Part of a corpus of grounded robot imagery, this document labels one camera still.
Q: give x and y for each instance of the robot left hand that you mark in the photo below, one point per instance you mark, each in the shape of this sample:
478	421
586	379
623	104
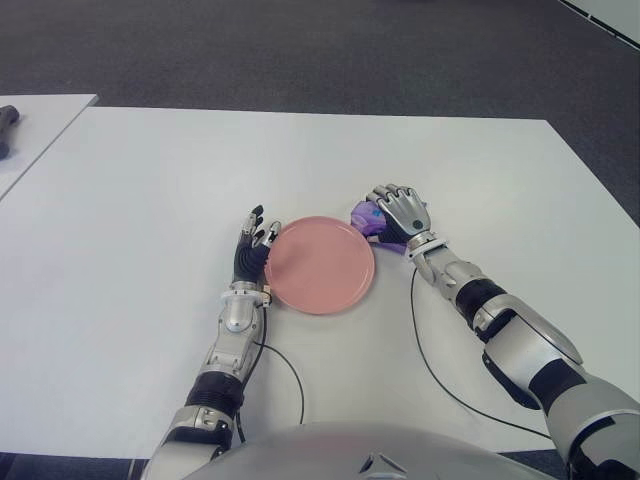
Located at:
247	260

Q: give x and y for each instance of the pink round plate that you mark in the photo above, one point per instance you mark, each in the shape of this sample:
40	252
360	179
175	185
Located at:
320	265

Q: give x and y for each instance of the purple tissue paper pack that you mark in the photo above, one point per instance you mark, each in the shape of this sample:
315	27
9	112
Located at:
367	220

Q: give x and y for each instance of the silver robot torso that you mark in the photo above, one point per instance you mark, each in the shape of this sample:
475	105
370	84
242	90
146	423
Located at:
350	450

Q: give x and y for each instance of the robot left arm silver black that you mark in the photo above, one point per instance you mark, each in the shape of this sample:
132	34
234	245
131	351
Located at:
235	320

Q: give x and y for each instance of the white side table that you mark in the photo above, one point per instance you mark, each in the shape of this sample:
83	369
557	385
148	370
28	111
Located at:
45	125

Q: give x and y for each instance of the white table with black edge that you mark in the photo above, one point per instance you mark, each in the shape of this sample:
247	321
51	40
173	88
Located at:
615	17

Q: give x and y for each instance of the robot right arm silver black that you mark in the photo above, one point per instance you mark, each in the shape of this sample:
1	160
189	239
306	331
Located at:
530	350

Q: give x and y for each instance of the dark grey tool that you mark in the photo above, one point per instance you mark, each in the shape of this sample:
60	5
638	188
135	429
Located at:
7	125

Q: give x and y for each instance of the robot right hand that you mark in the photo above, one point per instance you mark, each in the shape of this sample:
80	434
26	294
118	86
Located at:
407	212

